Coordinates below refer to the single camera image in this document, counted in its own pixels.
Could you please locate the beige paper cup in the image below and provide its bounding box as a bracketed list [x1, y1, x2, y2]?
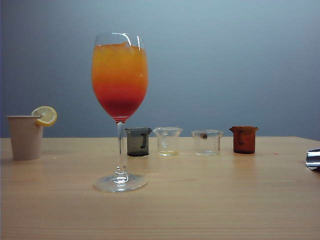
[6, 114, 44, 161]

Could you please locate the wine glass with orange cocktail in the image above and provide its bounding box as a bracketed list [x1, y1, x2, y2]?
[91, 32, 150, 193]

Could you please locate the clear beaker with yellow residue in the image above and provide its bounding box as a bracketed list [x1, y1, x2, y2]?
[152, 126, 184, 157]

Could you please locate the smoky grey small beaker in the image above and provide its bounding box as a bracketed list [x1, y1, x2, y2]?
[124, 126, 153, 158]

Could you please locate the shiny metal scoop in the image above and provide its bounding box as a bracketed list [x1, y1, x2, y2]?
[305, 148, 320, 172]

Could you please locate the yellow lemon slice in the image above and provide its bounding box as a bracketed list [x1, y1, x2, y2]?
[31, 105, 58, 127]

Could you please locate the clear beaker with brown mark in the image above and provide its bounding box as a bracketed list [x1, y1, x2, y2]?
[191, 129, 224, 156]

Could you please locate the amber orange small beaker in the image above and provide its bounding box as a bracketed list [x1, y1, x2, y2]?
[228, 125, 260, 154]

